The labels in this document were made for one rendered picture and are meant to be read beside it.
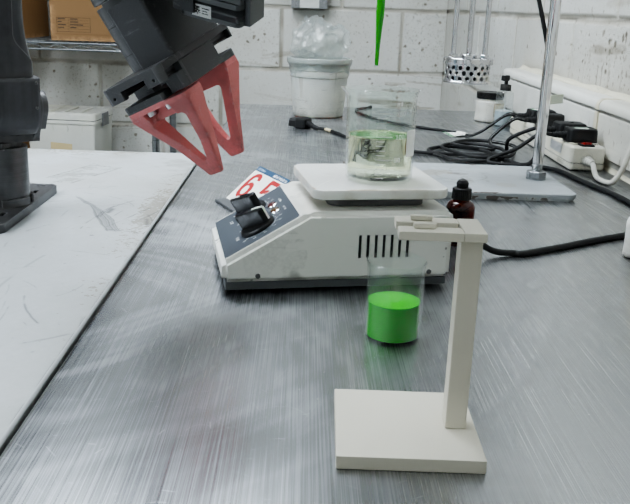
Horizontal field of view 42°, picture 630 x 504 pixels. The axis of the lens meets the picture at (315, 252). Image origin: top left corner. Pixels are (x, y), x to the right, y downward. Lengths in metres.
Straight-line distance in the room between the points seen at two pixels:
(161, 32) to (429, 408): 0.33
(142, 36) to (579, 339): 0.40
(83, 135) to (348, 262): 2.33
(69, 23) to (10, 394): 2.42
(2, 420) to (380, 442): 0.22
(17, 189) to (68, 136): 2.03
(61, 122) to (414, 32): 1.32
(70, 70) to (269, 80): 0.75
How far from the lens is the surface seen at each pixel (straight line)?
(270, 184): 0.97
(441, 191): 0.72
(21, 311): 0.68
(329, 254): 0.70
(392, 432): 0.47
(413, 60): 3.20
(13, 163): 0.96
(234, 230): 0.75
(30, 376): 0.57
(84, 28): 2.90
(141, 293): 0.70
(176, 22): 0.65
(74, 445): 0.48
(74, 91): 3.30
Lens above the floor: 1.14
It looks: 17 degrees down
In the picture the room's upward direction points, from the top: 2 degrees clockwise
